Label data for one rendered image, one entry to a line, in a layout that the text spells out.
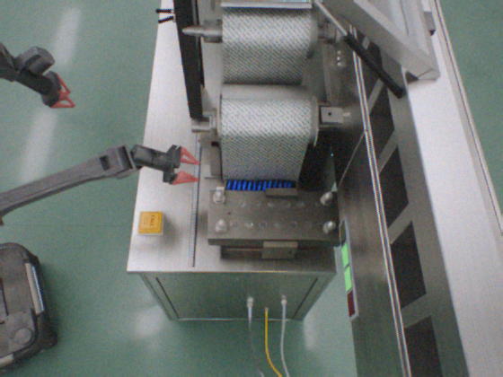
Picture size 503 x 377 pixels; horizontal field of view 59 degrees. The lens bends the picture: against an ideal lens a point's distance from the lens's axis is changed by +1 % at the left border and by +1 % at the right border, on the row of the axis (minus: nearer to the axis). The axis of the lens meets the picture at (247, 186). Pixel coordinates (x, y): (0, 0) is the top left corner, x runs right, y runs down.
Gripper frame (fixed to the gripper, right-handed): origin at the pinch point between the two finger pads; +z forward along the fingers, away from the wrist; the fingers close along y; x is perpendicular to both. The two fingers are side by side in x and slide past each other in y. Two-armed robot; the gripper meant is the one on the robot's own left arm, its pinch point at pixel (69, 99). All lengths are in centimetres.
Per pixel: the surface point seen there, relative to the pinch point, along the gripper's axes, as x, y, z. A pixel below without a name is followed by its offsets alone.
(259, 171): -41, -52, 19
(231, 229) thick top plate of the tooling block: -26, -64, 17
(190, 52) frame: -43.7, -13.2, 3.6
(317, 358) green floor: 0, -103, 120
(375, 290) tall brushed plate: -57, -100, -3
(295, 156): -54, -56, 16
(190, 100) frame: -30.9, -12.4, 22.5
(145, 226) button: -1, -48, 15
